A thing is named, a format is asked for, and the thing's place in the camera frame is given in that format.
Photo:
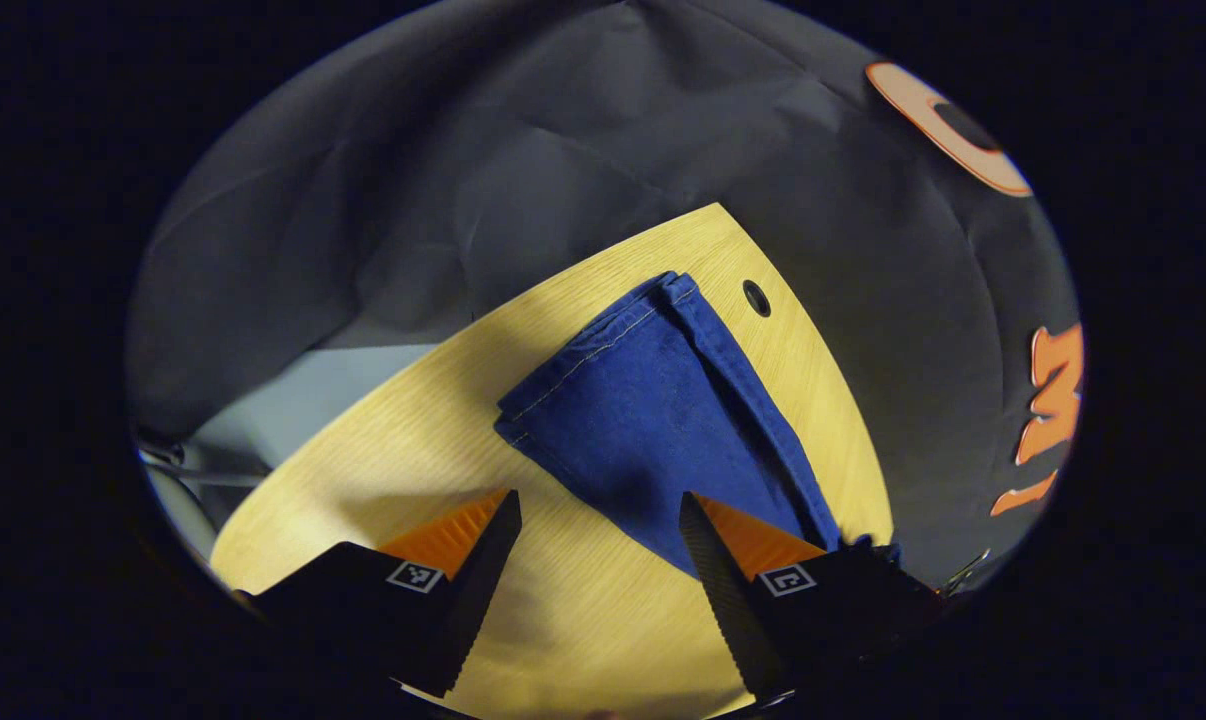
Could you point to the black backdrop cloth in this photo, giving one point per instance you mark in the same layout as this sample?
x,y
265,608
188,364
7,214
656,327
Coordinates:
x,y
523,150

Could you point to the thin metal clip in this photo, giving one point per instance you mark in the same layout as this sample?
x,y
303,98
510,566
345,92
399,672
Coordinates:
x,y
966,573

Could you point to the blue denim jeans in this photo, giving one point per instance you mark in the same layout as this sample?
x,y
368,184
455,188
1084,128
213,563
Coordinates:
x,y
653,420

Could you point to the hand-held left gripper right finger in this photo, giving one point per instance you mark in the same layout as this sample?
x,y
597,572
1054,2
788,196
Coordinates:
x,y
723,590

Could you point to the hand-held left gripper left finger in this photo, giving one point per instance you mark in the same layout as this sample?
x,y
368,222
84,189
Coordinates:
x,y
478,590

